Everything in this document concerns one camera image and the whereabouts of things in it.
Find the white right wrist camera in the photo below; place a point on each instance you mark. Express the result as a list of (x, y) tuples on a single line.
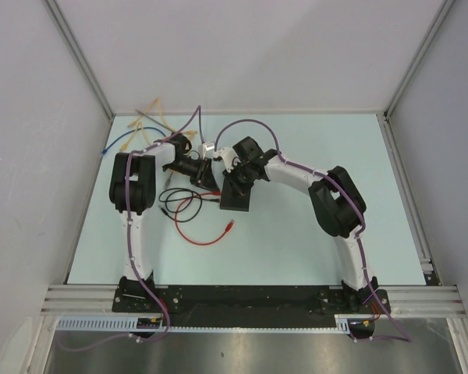
[(228, 156)]

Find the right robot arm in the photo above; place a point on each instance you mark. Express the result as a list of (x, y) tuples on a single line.
[(338, 206)]

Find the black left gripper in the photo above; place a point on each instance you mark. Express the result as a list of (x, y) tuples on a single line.
[(207, 181)]

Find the black network switch box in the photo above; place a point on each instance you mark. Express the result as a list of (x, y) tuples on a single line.
[(233, 201)]

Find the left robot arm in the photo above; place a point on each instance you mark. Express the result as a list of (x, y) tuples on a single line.
[(133, 189)]

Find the aluminium front frame rail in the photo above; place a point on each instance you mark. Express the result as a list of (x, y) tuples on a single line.
[(405, 301)]

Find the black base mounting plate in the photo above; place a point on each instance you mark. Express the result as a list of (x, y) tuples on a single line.
[(251, 306)]

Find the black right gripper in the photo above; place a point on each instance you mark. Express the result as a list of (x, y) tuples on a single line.
[(231, 175)]

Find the slotted cable duct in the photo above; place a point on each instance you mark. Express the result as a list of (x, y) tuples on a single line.
[(145, 325)]

